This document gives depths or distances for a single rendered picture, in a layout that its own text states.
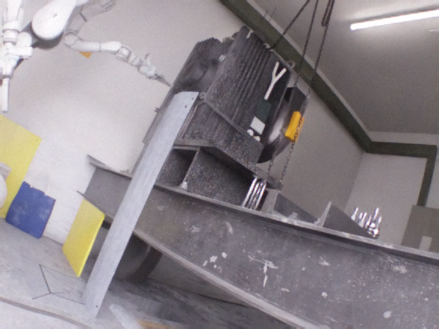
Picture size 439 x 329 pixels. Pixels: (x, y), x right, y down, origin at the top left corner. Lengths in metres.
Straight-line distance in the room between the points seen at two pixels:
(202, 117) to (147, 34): 1.41
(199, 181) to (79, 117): 1.35
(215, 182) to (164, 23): 1.78
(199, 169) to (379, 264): 0.94
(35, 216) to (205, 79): 1.42
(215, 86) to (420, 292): 1.31
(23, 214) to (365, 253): 2.04
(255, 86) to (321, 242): 1.14
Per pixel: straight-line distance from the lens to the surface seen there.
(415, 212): 4.19
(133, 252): 2.20
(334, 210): 0.90
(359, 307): 0.82
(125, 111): 2.70
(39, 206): 2.34
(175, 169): 1.69
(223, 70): 1.71
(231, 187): 1.60
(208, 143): 1.42
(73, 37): 1.91
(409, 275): 0.79
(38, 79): 2.50
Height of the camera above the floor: 0.53
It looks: 12 degrees up
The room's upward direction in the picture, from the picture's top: 25 degrees clockwise
